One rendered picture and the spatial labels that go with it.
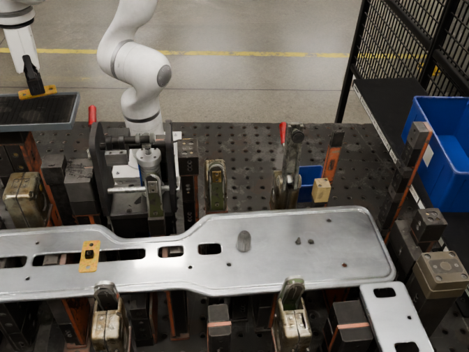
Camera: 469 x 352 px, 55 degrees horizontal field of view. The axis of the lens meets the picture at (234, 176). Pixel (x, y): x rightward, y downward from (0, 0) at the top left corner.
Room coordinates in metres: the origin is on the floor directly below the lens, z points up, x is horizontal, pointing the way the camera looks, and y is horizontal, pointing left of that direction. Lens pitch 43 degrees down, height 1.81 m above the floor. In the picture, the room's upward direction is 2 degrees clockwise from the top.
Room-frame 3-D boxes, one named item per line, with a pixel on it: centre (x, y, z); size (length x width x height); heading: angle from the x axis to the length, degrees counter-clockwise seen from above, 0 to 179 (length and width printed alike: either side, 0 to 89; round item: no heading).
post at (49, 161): (0.78, 0.43, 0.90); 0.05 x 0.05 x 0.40; 8
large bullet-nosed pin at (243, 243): (0.63, -0.03, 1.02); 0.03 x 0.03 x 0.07
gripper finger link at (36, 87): (0.87, 0.46, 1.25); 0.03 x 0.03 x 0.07; 26
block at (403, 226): (0.67, -0.42, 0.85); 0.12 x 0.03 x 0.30; 8
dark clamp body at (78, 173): (0.77, 0.37, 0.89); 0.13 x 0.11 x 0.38; 8
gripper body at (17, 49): (0.89, 0.47, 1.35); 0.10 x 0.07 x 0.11; 26
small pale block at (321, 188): (0.78, -0.21, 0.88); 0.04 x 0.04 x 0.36; 8
